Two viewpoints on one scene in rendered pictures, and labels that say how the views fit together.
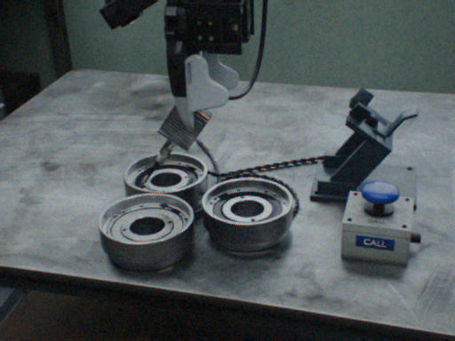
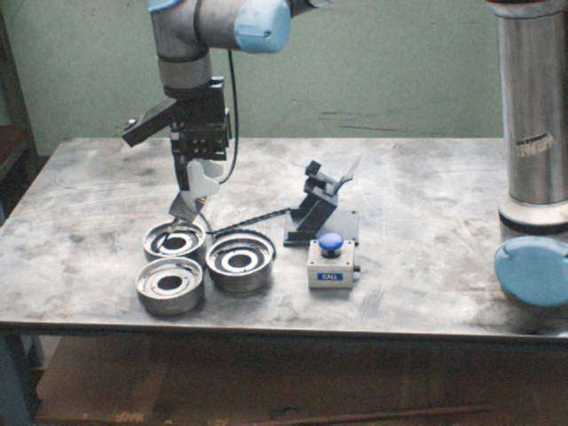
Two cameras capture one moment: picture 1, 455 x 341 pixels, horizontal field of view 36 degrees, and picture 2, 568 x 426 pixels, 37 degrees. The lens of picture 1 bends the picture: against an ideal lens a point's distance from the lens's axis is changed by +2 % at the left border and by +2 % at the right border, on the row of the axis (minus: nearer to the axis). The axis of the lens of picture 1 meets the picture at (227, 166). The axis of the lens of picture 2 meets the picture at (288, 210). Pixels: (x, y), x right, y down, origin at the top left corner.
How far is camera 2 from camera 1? 0.55 m
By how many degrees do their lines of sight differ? 9
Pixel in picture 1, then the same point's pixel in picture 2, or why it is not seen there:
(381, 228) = (333, 266)
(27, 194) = (67, 264)
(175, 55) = (180, 165)
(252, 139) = (233, 197)
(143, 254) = (172, 304)
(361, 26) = (312, 40)
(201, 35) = (196, 148)
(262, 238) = (253, 282)
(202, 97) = (201, 188)
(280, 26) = not seen: hidden behind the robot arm
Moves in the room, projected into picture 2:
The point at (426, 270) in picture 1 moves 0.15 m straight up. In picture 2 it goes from (364, 290) to (363, 209)
